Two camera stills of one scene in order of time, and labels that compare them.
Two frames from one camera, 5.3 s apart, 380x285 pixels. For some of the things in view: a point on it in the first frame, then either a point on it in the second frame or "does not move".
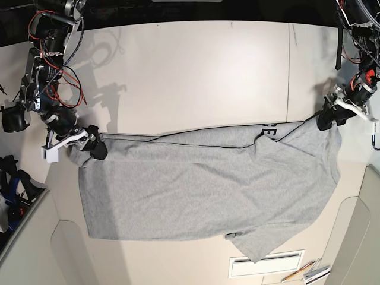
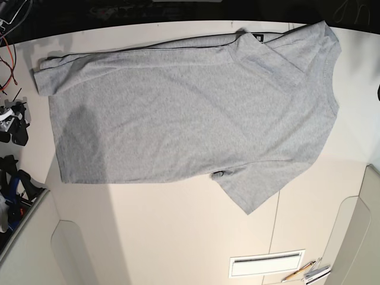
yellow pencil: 298,271 does not move
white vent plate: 242,266 does not move
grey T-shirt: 250,183 → 250,109
